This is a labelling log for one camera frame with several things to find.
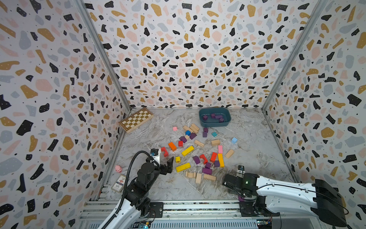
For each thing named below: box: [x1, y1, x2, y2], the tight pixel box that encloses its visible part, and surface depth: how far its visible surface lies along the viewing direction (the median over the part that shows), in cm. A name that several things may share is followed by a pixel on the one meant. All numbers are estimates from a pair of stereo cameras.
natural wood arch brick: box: [185, 171, 196, 178], surface depth 86 cm
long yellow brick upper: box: [181, 145, 195, 157], surface depth 99 cm
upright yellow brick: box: [217, 153, 225, 168], surface depth 94 cm
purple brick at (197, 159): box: [192, 155, 201, 165], surface depth 94 cm
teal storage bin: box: [198, 107, 232, 128], surface depth 118 cm
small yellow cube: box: [174, 156, 182, 164], surface depth 92 cm
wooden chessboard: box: [118, 107, 154, 134], surface depth 112 cm
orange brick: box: [168, 142, 177, 152], surface depth 100 cm
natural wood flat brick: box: [203, 173, 217, 181], surface depth 86 cm
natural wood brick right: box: [224, 148, 235, 159], surface depth 97 cm
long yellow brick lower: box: [175, 162, 192, 173], surface depth 90 cm
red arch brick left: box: [160, 146, 170, 158], surface depth 97 cm
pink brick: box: [217, 145, 223, 154], surface depth 99 cm
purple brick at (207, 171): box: [201, 167, 213, 175], surface depth 89 cm
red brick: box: [210, 151, 218, 163], surface depth 95 cm
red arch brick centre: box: [199, 154, 209, 165], surface depth 94 cm
